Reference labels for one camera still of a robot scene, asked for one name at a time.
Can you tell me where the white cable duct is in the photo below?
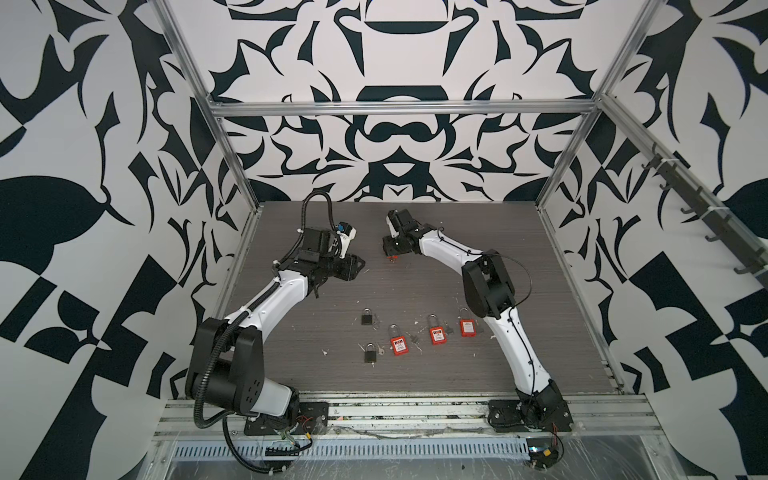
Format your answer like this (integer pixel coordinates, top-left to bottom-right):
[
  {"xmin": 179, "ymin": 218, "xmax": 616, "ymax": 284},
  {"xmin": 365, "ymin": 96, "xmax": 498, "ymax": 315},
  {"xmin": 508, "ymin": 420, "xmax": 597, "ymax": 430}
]
[{"xmin": 173, "ymin": 437, "xmax": 530, "ymax": 461}]

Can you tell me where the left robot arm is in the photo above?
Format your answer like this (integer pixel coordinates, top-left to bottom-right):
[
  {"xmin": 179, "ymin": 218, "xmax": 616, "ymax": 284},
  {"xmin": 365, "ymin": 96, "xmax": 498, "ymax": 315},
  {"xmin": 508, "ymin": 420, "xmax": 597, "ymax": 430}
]
[{"xmin": 185, "ymin": 222, "xmax": 365, "ymax": 429}]

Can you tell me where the grey hook rack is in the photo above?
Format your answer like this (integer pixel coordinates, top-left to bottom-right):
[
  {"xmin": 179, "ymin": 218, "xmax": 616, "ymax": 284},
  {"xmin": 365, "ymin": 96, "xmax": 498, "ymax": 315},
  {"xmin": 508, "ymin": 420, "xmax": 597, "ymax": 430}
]
[{"xmin": 643, "ymin": 142, "xmax": 767, "ymax": 290}]

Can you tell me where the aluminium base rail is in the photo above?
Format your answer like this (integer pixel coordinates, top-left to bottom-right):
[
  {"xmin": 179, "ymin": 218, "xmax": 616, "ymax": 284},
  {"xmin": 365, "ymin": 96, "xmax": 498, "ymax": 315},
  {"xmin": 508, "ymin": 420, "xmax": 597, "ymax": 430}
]
[{"xmin": 161, "ymin": 392, "xmax": 661, "ymax": 436}]

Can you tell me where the black padlock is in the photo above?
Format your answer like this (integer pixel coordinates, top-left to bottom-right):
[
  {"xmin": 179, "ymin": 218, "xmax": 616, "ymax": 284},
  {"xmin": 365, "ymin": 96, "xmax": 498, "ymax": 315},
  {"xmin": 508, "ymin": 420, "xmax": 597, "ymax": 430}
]
[
  {"xmin": 360, "ymin": 308, "xmax": 380, "ymax": 330},
  {"xmin": 363, "ymin": 343, "xmax": 378, "ymax": 365}
]

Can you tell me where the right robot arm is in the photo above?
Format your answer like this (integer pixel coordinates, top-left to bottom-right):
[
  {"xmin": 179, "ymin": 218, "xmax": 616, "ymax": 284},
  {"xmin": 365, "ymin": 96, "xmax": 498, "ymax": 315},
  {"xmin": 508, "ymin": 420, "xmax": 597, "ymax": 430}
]
[{"xmin": 383, "ymin": 210, "xmax": 573, "ymax": 433}]

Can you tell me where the red padlock long shackle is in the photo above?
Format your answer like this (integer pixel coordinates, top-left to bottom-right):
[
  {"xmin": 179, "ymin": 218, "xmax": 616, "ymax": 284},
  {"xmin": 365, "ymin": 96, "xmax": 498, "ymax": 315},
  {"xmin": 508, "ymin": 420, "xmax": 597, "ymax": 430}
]
[{"xmin": 459, "ymin": 307, "xmax": 477, "ymax": 337}]

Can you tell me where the silver key white head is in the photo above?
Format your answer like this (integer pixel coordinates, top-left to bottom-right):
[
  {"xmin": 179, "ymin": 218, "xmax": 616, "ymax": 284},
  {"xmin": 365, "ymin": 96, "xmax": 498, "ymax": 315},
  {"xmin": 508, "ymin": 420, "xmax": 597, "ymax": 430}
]
[{"xmin": 409, "ymin": 334, "xmax": 423, "ymax": 353}]

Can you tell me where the aluminium cage frame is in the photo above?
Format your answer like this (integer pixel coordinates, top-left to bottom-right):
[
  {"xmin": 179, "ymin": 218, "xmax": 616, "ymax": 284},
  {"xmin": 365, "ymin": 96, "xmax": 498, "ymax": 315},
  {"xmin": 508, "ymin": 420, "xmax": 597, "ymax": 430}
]
[{"xmin": 160, "ymin": 1, "xmax": 649, "ymax": 351}]

